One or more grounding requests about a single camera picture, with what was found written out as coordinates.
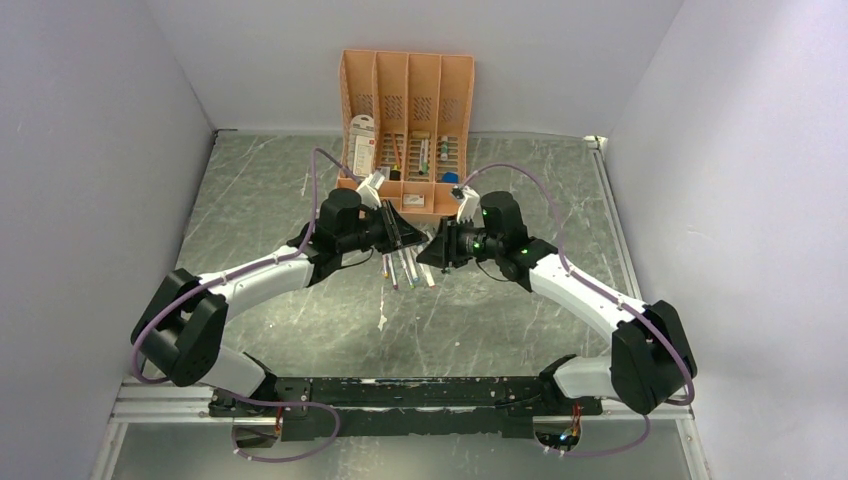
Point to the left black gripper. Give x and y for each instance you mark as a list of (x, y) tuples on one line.
[(398, 233)]

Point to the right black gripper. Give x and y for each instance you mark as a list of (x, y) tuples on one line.
[(444, 251)]

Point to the mint cap yellow tip pen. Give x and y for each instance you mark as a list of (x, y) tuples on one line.
[(427, 275)]

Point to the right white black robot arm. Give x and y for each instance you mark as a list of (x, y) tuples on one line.
[(541, 268)]

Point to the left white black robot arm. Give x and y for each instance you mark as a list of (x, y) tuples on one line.
[(181, 330)]

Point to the small white box in organizer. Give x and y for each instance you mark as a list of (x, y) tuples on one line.
[(414, 200)]

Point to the blue object in organizer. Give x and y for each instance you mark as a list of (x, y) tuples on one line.
[(450, 177)]

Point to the white packet in organizer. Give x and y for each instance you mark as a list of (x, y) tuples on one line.
[(362, 139)]

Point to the orange desk organizer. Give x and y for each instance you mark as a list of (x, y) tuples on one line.
[(421, 104)]

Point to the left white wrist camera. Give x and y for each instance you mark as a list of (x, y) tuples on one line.
[(368, 189)]

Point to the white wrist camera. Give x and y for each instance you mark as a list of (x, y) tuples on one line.
[(368, 189), (468, 202)]

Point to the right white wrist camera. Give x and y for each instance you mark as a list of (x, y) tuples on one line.
[(468, 202)]

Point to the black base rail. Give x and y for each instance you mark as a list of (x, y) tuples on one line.
[(311, 408)]

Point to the aluminium frame rail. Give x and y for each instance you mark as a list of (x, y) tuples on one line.
[(652, 362)]

